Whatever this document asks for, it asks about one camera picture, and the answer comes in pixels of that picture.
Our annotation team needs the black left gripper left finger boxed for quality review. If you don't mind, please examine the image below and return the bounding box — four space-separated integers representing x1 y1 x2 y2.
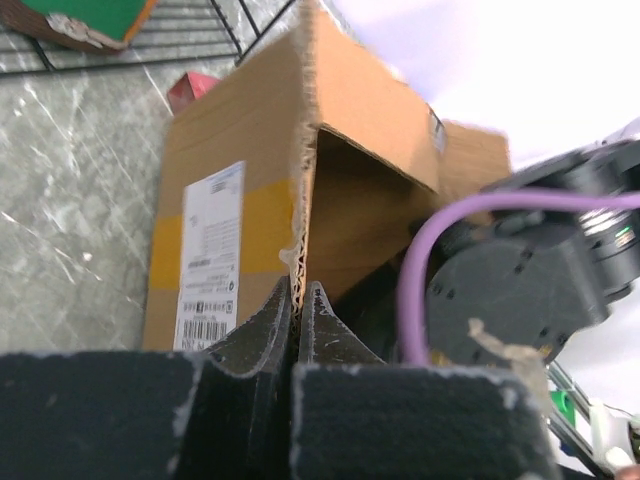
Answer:
174 277 293 479

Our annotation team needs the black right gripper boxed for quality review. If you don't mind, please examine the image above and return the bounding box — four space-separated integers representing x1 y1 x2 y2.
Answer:
409 139 639 365

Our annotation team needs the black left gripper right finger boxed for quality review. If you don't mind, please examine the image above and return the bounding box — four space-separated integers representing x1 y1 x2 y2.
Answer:
298 281 383 365

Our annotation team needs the brown cardboard express box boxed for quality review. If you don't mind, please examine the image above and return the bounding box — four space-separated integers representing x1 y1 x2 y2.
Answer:
142 1 510 350

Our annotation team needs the red small packet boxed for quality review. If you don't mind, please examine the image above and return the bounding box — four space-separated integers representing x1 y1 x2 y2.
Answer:
166 71 219 115

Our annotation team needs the green lid jar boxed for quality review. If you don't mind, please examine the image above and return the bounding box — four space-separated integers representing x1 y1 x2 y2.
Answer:
1 0 157 55

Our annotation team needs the aluminium rail frame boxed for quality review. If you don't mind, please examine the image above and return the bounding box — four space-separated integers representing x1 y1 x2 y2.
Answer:
547 362 639 479

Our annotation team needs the black wire basket rack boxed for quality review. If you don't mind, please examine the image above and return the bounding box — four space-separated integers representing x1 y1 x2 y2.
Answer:
1 1 293 78

